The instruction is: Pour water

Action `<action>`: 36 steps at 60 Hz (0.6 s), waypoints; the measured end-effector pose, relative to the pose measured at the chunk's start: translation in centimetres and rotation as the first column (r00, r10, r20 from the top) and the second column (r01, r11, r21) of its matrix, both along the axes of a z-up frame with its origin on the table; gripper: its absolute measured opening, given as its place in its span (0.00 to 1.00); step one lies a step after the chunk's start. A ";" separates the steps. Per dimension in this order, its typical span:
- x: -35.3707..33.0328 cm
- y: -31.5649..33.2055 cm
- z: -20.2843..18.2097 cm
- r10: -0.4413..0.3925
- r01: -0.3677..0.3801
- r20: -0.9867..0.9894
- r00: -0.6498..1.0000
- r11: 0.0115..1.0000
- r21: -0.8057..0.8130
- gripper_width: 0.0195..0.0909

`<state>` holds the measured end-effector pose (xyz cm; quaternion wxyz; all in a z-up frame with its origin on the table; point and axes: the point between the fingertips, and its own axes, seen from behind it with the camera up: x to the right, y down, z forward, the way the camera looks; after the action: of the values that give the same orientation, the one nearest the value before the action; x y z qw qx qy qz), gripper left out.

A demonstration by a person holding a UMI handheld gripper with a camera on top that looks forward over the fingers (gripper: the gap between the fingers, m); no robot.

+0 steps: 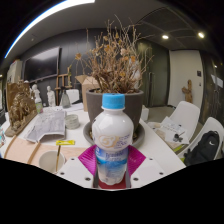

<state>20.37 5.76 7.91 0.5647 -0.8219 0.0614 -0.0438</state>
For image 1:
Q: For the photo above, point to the printed white paper sheets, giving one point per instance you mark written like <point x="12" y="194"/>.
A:
<point x="48" y="125"/>

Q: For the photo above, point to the white blue-capped drink bottle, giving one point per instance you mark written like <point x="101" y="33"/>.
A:
<point x="112" y="133"/>

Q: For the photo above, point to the white cabinet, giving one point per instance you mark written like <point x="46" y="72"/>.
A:
<point x="15" y="71"/>

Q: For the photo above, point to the small yellow tag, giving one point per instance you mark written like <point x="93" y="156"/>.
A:
<point x="65" y="142"/>

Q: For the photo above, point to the long ceiling light panel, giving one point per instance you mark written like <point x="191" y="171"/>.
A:
<point x="40" y="18"/>

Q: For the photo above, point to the white plastic chair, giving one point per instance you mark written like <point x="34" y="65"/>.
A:
<point x="186" y="115"/>
<point x="213" y="125"/>

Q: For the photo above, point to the black backpack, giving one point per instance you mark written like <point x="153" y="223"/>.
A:
<point x="203" y="148"/>

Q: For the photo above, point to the light wooden board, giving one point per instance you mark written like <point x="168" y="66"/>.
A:
<point x="23" y="150"/>

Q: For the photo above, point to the white paper pile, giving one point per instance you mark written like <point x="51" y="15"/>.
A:
<point x="168" y="130"/>

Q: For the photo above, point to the small white box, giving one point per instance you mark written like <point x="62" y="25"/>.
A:
<point x="144" y="113"/>

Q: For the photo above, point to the brown cardboard box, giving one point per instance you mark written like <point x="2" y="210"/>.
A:
<point x="87" y="88"/>

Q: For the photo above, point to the wooden easel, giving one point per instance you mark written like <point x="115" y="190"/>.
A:
<point x="62" y="85"/>

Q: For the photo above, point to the dried plant in grey pot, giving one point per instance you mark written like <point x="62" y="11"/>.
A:
<point x="133" y="106"/>

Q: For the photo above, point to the white plaster bust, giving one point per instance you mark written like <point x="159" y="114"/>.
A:
<point x="35" y="91"/>
<point x="51" y="96"/>

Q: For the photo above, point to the thin wooden stick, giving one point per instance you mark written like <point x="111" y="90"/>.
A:
<point x="58" y="158"/>

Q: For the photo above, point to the round ceiling spotlight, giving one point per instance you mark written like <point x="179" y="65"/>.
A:
<point x="201" y="34"/>
<point x="165" y="36"/>

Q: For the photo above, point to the brown carved root sculpture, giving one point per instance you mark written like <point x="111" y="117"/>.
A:
<point x="20" y="110"/>

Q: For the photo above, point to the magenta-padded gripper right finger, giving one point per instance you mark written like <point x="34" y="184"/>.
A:
<point x="148" y="171"/>

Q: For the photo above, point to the black wall screen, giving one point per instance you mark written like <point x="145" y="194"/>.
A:
<point x="41" y="63"/>

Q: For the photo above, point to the clear spray bottle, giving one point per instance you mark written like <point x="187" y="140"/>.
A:
<point x="65" y="99"/>

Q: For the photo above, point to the grey round plant saucer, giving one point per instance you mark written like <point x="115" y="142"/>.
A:
<point x="141" y="133"/>

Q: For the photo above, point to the white spray bottle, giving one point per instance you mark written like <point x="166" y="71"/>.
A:
<point x="39" y="106"/>

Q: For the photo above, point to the wooden figure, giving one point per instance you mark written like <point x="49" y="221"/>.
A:
<point x="187" y="90"/>

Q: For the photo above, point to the flat round red coaster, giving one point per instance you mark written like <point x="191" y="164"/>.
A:
<point x="115" y="187"/>

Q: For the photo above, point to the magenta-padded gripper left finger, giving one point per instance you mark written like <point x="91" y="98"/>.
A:
<point x="74" y="171"/>

